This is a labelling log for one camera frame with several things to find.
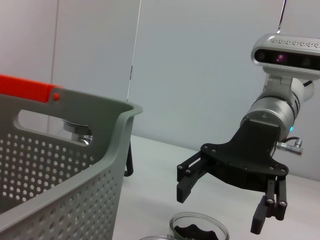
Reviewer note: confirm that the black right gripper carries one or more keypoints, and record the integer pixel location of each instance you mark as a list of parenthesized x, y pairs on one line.
[(250, 155)]

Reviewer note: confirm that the grey perforated storage basket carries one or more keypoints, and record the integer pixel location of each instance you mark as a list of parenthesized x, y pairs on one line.
[(120, 135)]

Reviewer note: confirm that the black metal stand loop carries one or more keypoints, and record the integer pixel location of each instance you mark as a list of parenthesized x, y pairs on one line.
[(130, 165)]

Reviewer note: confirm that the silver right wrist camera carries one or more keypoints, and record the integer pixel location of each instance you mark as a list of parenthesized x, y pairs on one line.
[(282, 58)]

